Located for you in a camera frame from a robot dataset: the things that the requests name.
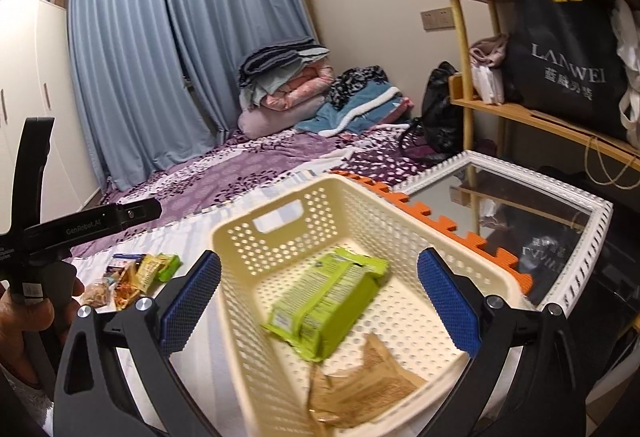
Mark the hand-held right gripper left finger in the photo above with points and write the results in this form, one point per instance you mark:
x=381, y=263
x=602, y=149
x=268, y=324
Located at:
x=192, y=297

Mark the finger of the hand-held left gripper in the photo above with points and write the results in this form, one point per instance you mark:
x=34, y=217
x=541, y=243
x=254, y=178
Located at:
x=142, y=210

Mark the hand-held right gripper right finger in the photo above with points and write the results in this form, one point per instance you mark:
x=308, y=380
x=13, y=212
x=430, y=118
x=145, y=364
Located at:
x=450, y=307

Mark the blue checked snack packet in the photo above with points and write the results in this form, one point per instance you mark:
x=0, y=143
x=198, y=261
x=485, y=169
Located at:
x=122, y=261

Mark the cream perforated plastic basket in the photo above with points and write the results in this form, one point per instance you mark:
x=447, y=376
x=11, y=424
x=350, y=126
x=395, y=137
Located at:
x=280, y=237

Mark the brown snack packet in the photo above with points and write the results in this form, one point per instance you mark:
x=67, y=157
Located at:
x=360, y=382

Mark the large green snack packet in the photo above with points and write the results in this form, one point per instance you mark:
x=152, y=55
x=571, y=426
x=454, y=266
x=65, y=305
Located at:
x=325, y=302

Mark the person's left hand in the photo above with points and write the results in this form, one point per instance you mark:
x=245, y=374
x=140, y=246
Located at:
x=20, y=342

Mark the small green snack packet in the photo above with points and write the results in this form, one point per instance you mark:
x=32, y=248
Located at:
x=161, y=267

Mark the striped bed sheet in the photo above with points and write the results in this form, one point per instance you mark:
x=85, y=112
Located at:
x=200, y=229

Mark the orange snack packet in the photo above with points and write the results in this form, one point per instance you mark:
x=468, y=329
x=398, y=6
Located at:
x=127, y=289

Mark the orange foam mat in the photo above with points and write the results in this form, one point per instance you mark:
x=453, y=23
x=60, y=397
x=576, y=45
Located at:
x=452, y=229

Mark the purple floral bed sheet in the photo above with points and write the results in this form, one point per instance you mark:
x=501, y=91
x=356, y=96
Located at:
x=240, y=167

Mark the white wardrobe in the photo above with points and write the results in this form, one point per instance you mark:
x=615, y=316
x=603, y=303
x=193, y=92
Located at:
x=50, y=92

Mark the white framed mirror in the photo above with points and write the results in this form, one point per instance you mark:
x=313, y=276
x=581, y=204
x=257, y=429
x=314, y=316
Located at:
x=595, y=227

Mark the lilac folded duvet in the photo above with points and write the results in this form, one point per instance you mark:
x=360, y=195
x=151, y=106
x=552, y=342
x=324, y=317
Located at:
x=280, y=117

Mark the light green folded blanket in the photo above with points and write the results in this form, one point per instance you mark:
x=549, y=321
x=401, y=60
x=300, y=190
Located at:
x=260, y=88

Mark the pink folded quilt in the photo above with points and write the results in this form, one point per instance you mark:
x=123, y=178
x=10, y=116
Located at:
x=297, y=89

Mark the dark grey folded blanket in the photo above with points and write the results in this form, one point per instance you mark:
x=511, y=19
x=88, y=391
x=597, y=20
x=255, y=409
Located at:
x=277, y=56

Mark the blue fleece blanket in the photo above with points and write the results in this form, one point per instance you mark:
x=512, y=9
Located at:
x=350, y=114

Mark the stack of white papers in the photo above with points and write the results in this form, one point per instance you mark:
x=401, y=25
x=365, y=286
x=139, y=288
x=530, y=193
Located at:
x=487, y=82

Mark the leopard print cloth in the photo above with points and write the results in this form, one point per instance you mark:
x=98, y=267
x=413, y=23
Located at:
x=357, y=84

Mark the pink folded cloth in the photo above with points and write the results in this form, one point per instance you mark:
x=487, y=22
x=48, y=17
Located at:
x=490, y=49

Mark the black tote bag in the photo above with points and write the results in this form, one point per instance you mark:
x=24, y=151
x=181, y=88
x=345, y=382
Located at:
x=560, y=67

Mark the white tote bag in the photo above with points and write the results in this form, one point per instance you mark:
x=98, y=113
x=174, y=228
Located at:
x=629, y=67

